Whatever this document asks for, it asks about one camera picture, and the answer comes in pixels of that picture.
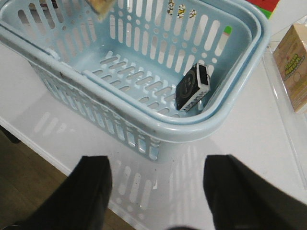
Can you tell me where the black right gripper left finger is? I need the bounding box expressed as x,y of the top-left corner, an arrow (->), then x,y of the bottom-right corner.
9,156 -> 112,230

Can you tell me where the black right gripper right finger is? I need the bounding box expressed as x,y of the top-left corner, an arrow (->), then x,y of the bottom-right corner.
203,155 -> 307,230

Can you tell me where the light blue plastic basket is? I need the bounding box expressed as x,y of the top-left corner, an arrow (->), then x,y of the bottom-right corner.
0,0 -> 270,160

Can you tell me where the clear acrylic right shelf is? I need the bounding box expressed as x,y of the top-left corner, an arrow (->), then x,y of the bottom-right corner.
261,21 -> 307,190

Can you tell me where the beige carton box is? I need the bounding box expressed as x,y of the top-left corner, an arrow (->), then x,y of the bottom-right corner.
273,23 -> 307,114

